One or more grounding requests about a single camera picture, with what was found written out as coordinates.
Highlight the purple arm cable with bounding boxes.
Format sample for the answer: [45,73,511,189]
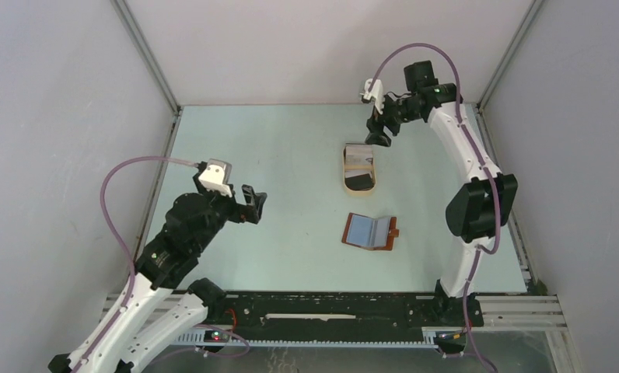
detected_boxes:
[67,155,208,373]
[365,43,502,256]

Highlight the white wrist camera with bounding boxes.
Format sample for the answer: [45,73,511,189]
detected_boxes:
[360,78,384,114]
[197,159,233,197]

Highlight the black card in tray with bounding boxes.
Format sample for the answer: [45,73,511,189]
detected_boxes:
[344,173,375,191]

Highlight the brown leather card holder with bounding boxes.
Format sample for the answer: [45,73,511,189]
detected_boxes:
[341,213,400,251]

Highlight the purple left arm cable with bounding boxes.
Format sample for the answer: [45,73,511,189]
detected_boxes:
[67,155,208,373]

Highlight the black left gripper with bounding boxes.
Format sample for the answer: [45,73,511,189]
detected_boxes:
[194,173,267,251]

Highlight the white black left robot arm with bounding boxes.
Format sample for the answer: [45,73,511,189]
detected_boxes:
[48,183,268,372]

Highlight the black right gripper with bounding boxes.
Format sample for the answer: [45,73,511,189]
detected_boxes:
[365,92,421,148]

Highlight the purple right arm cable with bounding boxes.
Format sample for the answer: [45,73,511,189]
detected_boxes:
[365,43,502,256]

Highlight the aluminium frame rail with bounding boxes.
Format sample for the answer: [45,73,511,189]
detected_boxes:
[98,293,568,351]

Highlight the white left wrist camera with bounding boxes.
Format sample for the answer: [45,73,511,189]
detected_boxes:
[197,159,233,197]

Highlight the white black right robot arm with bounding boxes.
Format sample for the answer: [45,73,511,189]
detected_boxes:
[361,61,518,325]

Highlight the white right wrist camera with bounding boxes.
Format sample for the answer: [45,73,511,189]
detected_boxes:
[360,78,384,114]

